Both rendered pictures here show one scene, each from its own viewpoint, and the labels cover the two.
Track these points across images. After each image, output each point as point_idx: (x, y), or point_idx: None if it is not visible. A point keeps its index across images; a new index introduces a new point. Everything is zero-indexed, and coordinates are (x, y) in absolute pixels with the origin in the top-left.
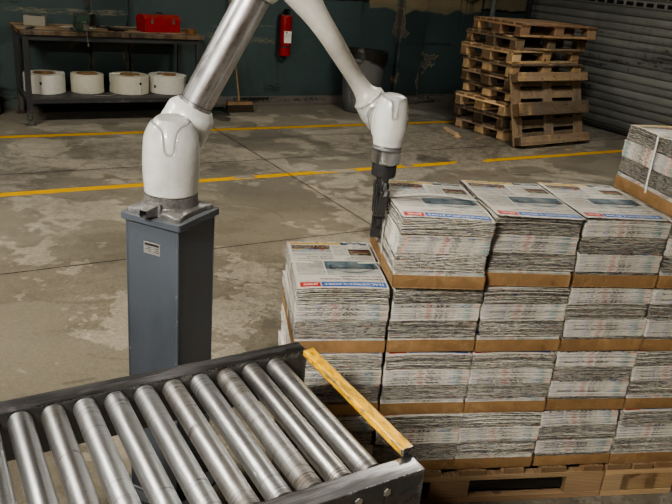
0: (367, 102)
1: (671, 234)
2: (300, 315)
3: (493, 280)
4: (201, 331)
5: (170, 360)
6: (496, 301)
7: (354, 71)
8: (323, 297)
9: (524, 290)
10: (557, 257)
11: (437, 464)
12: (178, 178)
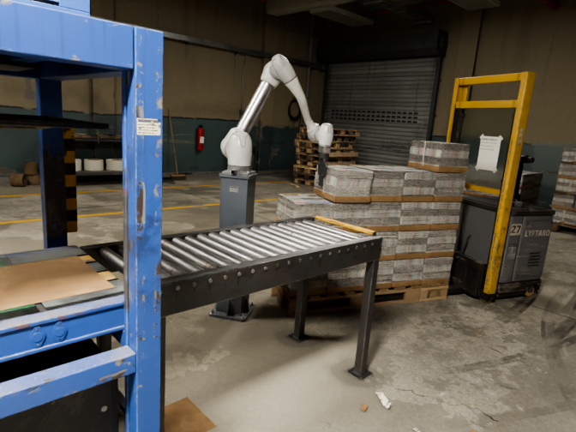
0: (314, 129)
1: (436, 178)
2: (297, 216)
3: (372, 199)
4: None
5: None
6: (374, 208)
7: (309, 115)
8: (307, 207)
9: (384, 203)
10: (396, 189)
11: (353, 288)
12: (246, 157)
